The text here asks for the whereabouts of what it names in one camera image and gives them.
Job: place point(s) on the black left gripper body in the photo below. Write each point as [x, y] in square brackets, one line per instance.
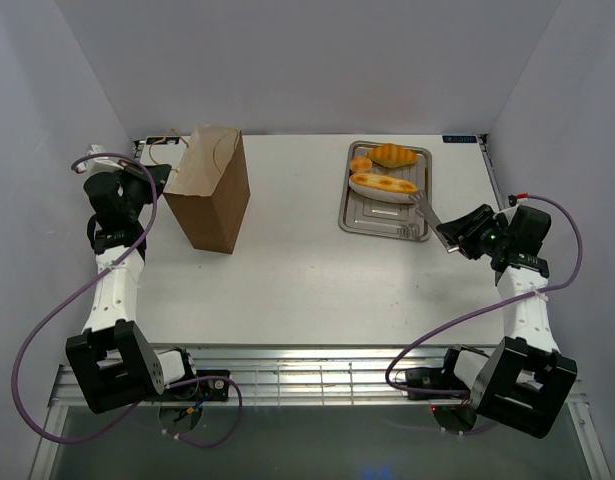
[137, 185]

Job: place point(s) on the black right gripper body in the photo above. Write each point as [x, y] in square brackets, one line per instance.
[490, 238]

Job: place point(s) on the metal tongs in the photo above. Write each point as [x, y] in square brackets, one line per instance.
[419, 200]

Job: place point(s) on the long white fake bread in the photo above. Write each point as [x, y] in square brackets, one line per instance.
[382, 187]

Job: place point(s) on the small round fake bun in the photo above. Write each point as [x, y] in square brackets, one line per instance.
[360, 164]

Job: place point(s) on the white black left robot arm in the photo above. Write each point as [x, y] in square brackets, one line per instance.
[112, 360]

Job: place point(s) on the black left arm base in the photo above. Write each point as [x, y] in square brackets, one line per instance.
[213, 390]

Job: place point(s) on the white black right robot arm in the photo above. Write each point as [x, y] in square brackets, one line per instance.
[525, 381]

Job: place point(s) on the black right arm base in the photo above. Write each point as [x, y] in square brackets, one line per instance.
[430, 379]

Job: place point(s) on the brown paper bag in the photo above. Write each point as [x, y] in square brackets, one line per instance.
[208, 188]

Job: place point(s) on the striped croissant fake bread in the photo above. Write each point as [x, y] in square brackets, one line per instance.
[392, 156]

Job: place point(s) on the metal baking tray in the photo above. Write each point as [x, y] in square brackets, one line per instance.
[362, 215]

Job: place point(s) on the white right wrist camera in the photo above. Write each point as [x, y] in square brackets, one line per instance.
[515, 200]

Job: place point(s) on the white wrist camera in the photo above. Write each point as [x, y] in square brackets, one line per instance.
[96, 165]
[515, 200]

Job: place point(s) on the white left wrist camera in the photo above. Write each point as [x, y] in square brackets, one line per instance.
[96, 165]

